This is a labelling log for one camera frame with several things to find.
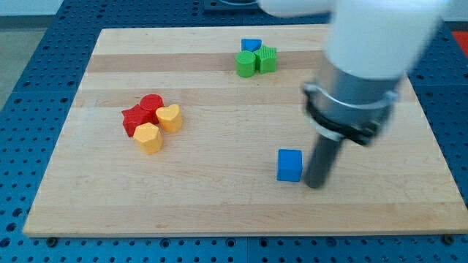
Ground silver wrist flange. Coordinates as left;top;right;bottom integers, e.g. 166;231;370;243
303;57;399;146

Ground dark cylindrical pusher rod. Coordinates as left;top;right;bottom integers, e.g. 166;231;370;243
303;135;343;188

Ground blue cube block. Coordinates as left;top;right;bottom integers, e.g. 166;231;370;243
276;149;303;182

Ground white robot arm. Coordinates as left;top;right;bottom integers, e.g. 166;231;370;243
258;0;449;188

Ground green star block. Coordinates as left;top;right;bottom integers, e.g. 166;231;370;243
254;45;277;75

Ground green cylinder block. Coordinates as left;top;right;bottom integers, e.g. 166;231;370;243
235;50;256;77

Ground blue triangle block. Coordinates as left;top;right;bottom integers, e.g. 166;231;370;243
241;39;263;52

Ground wooden board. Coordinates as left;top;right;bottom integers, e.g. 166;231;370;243
23;25;467;237

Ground yellow heart block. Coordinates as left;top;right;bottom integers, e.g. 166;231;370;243
156;104;183;133

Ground yellow hexagon block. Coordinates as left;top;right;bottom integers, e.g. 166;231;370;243
133;123;163;154

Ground red cylinder block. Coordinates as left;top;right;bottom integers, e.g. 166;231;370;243
140;94;164;123

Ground red star block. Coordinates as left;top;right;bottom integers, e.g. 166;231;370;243
121;104;153;137

